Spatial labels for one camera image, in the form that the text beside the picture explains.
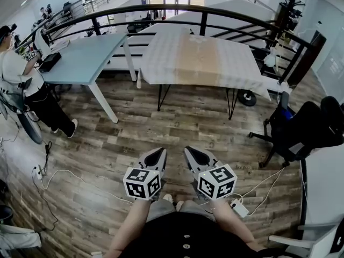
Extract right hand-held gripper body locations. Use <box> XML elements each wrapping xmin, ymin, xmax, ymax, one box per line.
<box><xmin>191</xmin><ymin>163</ymin><xmax>238</xmax><ymax>201</ymax></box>

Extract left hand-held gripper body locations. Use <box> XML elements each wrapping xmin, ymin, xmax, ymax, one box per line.
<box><xmin>123</xmin><ymin>161</ymin><xmax>168</xmax><ymax>203</ymax></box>

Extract checked white and tan tablecloth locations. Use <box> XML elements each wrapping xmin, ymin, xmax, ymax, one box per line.
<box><xmin>139</xmin><ymin>32</ymin><xmax>273</xmax><ymax>102</ymax></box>

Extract person's left forearm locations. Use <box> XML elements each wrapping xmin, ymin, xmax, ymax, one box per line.
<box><xmin>106</xmin><ymin>198</ymin><xmax>152</xmax><ymax>253</ymax></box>

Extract person's right forearm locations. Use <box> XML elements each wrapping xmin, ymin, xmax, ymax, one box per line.
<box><xmin>211</xmin><ymin>198</ymin><xmax>256</xmax><ymax>250</ymax></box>

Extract person's grey trousers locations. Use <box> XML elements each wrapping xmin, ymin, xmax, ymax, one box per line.
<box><xmin>146</xmin><ymin>199</ymin><xmax>216</xmax><ymax>222</ymax></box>

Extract white power strip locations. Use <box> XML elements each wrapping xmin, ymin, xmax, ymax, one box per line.
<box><xmin>230</xmin><ymin>198</ymin><xmax>250</xmax><ymax>218</ymax></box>

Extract person's black buttoned shirt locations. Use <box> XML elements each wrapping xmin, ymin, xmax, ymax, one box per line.
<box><xmin>106</xmin><ymin>210</ymin><xmax>272</xmax><ymax>258</ymax></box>

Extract round black stand base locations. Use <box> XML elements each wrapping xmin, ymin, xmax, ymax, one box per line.
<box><xmin>239</xmin><ymin>89</ymin><xmax>258</xmax><ymax>107</ymax></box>

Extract black office chair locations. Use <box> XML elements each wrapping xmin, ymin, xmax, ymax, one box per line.
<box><xmin>248</xmin><ymin>91</ymin><xmax>344</xmax><ymax>169</ymax></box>

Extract black wheel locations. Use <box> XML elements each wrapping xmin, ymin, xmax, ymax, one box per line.
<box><xmin>15</xmin><ymin>111</ymin><xmax>44</xmax><ymax>145</ymax></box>

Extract white plastic bag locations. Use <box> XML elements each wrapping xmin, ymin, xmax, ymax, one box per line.
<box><xmin>263</xmin><ymin>48</ymin><xmax>281</xmax><ymax>67</ymax></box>

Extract white chair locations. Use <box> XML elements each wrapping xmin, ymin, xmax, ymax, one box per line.
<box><xmin>268</xmin><ymin>221</ymin><xmax>344</xmax><ymax>258</ymax></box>

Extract pale blue desk white legs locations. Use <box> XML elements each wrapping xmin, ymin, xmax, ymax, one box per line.
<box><xmin>39</xmin><ymin>33</ymin><xmax>128</xmax><ymax>124</ymax></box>

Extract black box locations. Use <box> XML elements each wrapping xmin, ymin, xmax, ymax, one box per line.
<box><xmin>38</xmin><ymin>52</ymin><xmax>62</xmax><ymax>73</ymax></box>

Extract dark brown board panel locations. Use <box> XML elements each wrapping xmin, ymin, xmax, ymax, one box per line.
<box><xmin>284</xmin><ymin>30</ymin><xmax>327</xmax><ymax>87</ymax></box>

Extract black metal railing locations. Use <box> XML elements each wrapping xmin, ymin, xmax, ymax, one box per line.
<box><xmin>15</xmin><ymin>3</ymin><xmax>327</xmax><ymax>89</ymax></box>

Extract glass whiteboard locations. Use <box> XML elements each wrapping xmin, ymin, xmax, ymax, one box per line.
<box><xmin>311</xmin><ymin>0</ymin><xmax>344</xmax><ymax>98</ymax></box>

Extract white cable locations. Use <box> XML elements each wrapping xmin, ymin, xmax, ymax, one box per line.
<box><xmin>31</xmin><ymin>165</ymin><xmax>307</xmax><ymax>219</ymax></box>

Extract black cable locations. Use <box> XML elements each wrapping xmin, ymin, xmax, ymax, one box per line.
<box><xmin>32</xmin><ymin>140</ymin><xmax>59</xmax><ymax>232</ymax></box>

